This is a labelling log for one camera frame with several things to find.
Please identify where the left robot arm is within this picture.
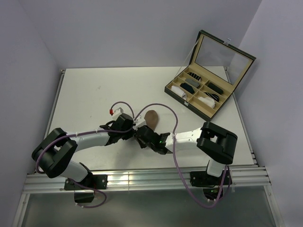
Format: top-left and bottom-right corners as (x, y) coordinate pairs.
(32, 113), (134, 189)

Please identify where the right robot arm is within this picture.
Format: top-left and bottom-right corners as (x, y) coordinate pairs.
(134, 122), (238, 184)

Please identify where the white rolled sock in box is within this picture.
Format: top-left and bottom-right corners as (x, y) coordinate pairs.
(198, 97), (215, 108)

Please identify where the grey rolled sock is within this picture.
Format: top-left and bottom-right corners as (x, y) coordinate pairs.
(185, 79), (200, 88)

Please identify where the black white striped rolled sock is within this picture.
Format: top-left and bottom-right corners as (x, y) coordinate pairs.
(188, 72), (202, 82)

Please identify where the dark striped rolled sock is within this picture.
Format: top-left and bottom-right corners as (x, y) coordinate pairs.
(205, 92), (220, 102)

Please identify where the black compartment storage box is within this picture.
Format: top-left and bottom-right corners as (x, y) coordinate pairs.
(164, 30), (256, 121)

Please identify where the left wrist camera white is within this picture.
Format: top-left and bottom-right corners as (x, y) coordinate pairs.
(109, 107), (124, 121)

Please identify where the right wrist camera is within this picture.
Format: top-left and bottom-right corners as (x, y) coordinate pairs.
(133, 115), (146, 130)

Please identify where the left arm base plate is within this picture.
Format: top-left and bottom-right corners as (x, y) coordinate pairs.
(64, 175), (107, 191)

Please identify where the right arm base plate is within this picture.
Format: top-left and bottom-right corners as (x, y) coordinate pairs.
(190, 171), (224, 187)

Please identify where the aluminium frame rail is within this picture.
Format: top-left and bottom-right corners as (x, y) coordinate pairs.
(22, 166), (271, 194)

